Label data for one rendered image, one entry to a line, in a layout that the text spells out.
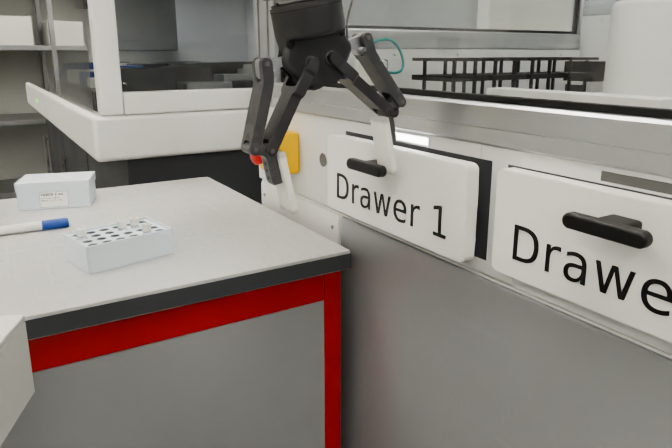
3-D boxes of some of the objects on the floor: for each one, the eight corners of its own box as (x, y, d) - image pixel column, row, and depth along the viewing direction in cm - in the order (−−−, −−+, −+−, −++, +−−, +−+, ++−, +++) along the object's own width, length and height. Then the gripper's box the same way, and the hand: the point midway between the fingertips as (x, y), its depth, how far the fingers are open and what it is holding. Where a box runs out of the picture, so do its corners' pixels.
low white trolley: (-34, 891, 74) (-153, 352, 56) (-33, 549, 126) (-95, 209, 108) (348, 653, 104) (351, 249, 86) (223, 455, 155) (208, 176, 137)
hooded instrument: (126, 469, 150) (43, -359, 107) (46, 258, 304) (-1, -117, 261) (470, 348, 211) (504, -210, 169) (259, 224, 365) (249, -85, 322)
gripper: (202, 18, 51) (257, 238, 58) (421, -26, 62) (444, 163, 70) (177, 22, 57) (229, 220, 65) (379, -19, 68) (405, 154, 76)
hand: (339, 182), depth 67 cm, fingers open, 13 cm apart
